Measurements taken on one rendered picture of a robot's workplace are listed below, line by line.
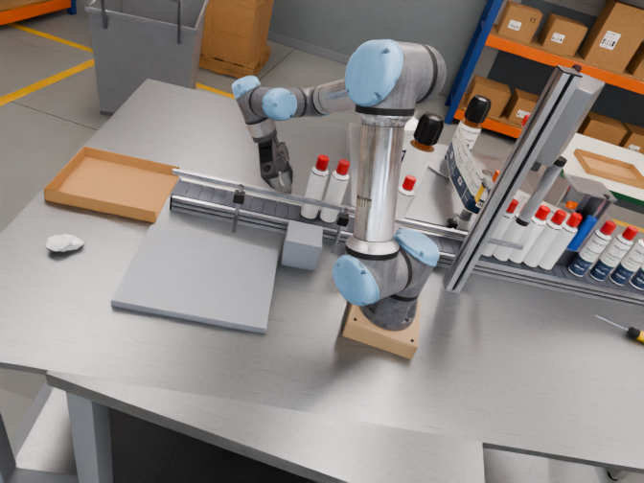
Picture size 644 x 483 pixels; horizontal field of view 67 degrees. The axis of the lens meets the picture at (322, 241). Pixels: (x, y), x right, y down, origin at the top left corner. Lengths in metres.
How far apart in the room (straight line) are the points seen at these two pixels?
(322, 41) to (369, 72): 5.10
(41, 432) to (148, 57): 2.30
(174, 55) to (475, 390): 2.67
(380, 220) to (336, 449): 0.47
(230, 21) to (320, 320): 3.76
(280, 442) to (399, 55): 0.76
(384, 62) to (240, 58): 3.89
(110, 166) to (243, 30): 3.17
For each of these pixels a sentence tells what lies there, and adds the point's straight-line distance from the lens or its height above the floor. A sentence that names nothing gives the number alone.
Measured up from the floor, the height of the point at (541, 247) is 0.96.
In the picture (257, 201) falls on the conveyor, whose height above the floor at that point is 0.88.
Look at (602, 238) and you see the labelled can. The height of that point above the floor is 1.04.
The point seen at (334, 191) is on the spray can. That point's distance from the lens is 1.42.
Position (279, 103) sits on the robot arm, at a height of 1.25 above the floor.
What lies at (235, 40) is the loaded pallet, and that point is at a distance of 4.73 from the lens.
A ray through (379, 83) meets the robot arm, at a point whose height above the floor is 1.45.
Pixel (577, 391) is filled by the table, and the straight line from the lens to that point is 1.46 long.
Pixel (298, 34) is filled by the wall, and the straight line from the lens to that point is 6.08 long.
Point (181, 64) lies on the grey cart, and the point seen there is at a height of 0.57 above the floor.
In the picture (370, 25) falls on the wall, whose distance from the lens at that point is 5.89.
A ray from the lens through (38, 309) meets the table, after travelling 1.23.
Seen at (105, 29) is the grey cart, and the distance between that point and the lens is 3.35.
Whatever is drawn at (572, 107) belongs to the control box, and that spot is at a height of 1.43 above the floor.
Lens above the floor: 1.72
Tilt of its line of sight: 37 degrees down
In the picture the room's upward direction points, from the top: 17 degrees clockwise
